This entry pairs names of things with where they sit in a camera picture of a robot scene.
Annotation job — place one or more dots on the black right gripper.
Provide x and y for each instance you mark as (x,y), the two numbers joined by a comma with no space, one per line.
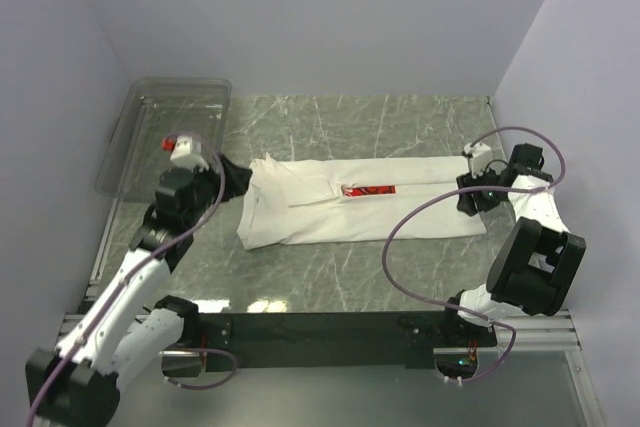
(466,203)

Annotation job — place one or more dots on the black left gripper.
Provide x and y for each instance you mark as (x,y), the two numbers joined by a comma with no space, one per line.
(237,181)

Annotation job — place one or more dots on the white t-shirt red print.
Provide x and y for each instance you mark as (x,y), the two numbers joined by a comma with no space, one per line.
(355,200)

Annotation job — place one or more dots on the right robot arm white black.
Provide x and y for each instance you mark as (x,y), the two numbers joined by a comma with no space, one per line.
(537,264)

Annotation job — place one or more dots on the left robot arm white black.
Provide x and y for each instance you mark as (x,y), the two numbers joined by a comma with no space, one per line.
(81,381)

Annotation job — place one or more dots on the clear plastic bin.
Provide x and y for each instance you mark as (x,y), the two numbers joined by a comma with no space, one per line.
(156,107)

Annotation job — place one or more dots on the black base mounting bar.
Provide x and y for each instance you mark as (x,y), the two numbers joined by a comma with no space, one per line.
(330,339)

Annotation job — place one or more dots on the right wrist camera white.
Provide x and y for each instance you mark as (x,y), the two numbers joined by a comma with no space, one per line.
(479,155)

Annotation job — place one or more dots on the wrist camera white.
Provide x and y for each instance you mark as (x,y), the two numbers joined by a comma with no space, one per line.
(185,152)
(479,155)

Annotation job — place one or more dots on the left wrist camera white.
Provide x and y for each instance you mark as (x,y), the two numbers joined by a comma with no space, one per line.
(185,152)

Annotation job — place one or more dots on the aluminium frame rail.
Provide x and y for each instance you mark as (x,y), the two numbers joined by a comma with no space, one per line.
(80,382)

